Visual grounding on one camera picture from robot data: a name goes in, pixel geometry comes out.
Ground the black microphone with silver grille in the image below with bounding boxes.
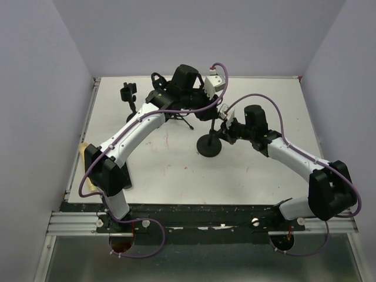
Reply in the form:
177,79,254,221
122,163,132,190

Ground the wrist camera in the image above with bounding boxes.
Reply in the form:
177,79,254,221
203,75,226,100
219,104,234,128

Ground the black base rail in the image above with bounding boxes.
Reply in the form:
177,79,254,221
60,203,305,245

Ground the cream yellow microphone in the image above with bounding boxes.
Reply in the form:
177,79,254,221
79,142,98,195

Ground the black tripod mic stand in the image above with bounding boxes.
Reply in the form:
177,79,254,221
150,72,194,131

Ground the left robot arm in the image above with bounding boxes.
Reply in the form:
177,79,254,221
83,63,229,232

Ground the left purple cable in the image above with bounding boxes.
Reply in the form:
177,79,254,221
78,62,230,259

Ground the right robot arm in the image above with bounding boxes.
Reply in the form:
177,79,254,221
219,105,357,230

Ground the black round-base clip stand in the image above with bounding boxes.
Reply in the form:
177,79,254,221
120,82,137,122

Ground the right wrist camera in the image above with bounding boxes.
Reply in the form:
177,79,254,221
219,104,234,128

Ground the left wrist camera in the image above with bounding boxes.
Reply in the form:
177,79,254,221
203,75,226,100

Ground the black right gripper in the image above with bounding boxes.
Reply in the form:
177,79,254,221
215,116,254,145

